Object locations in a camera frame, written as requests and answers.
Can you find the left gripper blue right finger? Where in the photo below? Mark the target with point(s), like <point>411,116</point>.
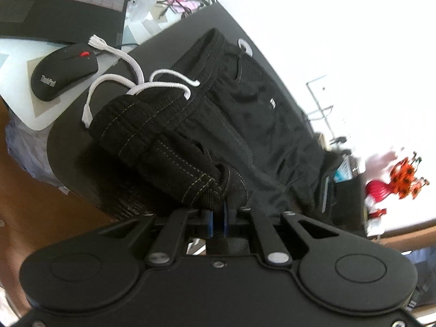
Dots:
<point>248,232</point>

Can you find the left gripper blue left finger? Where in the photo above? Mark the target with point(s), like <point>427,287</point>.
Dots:
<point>172,234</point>

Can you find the dark phone on desk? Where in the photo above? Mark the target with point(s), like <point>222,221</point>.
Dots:
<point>326,193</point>

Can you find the black box on desk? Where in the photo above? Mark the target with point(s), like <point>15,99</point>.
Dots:
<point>348,211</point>

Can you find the brown fish oil bottle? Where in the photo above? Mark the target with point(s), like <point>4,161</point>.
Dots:
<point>345,171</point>

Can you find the red ribbed vase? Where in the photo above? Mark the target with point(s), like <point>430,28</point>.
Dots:
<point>376,192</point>

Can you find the silver desk grommet left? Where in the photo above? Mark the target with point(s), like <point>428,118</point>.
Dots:
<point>245,47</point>

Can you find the black ThinkPad mouse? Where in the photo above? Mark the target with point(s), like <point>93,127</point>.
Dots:
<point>60,69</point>

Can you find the white mouse pad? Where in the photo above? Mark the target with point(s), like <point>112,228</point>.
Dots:
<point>19,58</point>

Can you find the laptop computer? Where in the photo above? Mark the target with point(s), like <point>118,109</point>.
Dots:
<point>64,21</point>

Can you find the white wall socket panel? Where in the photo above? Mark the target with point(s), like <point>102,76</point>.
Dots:
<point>319,91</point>

